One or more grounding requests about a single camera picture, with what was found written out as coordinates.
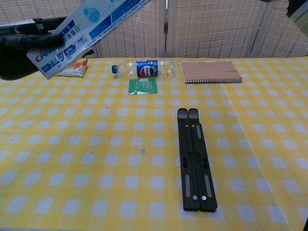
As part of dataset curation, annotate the black folding laptop stand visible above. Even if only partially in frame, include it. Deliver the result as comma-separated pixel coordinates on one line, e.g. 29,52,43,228
177,108,218,213

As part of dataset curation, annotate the brown spiral notebook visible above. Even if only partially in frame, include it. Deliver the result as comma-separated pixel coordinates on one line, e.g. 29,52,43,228
180,60,243,84

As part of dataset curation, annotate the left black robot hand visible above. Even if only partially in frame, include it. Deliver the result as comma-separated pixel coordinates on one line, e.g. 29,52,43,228
0,16,94,81

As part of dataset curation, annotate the yellow checkered tablecloth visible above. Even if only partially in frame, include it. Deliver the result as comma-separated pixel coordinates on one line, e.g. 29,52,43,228
0,57,308,231

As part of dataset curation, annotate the clear bottle with blue label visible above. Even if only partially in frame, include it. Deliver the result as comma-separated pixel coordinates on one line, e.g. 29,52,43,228
111,58,178,78

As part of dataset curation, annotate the green foil sachet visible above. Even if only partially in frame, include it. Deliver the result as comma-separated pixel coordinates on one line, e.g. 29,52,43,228
128,78,159,95

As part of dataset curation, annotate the woven folding screen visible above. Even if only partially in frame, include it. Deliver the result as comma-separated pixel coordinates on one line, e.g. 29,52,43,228
0,0,308,59

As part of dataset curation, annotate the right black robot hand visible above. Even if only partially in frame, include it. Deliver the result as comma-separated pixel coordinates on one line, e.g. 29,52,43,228
285,0,308,33

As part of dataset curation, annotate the orange and white snack packet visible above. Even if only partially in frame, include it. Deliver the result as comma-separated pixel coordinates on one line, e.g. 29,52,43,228
55,59,89,78

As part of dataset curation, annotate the blue and white toothpaste box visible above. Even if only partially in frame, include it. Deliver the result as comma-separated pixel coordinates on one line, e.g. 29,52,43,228
26,0,151,80

